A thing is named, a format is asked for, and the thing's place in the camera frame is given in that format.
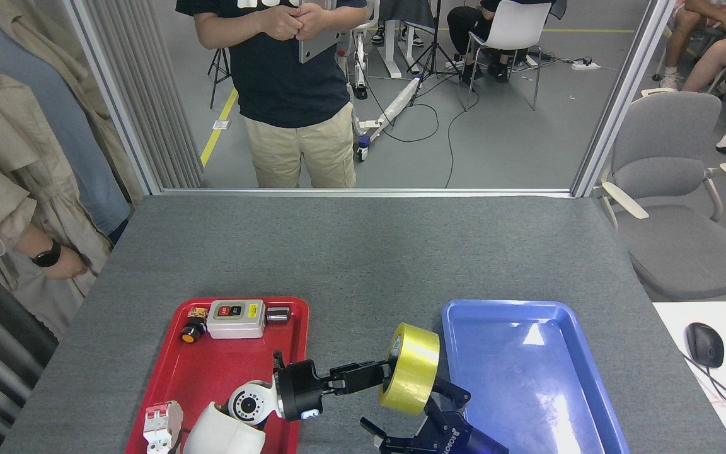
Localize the silver aluminium rail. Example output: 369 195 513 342
160 187 575 200

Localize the black floor cable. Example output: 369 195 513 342
363 73 487 189

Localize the standing person's left hand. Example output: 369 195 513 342
299 3 333 40

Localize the black computer mouse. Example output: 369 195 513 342
684 322 725 369

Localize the standing person's right hand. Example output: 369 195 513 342
262 5 304 42

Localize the grey office chair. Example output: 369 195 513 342
592 88 726 302

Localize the black wristwatch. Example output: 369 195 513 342
31 240 62 269

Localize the standing person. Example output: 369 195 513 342
175 0 370 189

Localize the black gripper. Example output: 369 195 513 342
273 352 396 422
360 376 509 454

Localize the person beside table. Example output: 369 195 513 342
0 0 146 344

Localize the grey two-button switch box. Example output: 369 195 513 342
206 300 268 340

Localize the white chair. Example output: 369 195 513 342
464 0 554 112

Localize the hand of person beside table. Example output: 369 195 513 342
42 246 89 281

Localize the white desk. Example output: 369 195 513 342
653 301 726 454

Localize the grey laptop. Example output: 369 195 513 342
298 0 343 64

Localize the yellow tape roll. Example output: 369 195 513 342
378 323 441 417

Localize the person seated on white chair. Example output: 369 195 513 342
447 0 568 86

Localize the grey ribbed partition panel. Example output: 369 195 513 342
83 0 205 190

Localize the red plastic tray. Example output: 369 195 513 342
125 296 310 454

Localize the white red circuit breaker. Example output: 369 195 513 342
144 401 184 454

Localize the silver aluminium post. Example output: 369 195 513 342
64 0 165 196
571 0 679 198

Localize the black tripod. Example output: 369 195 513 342
408 0 464 108
207 47 234 110

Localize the seated person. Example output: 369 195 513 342
681 35 726 94
659 0 726 91

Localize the blue plastic tray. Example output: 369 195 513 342
442 300 631 454

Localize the black orange push button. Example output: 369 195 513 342
181 317 208 344

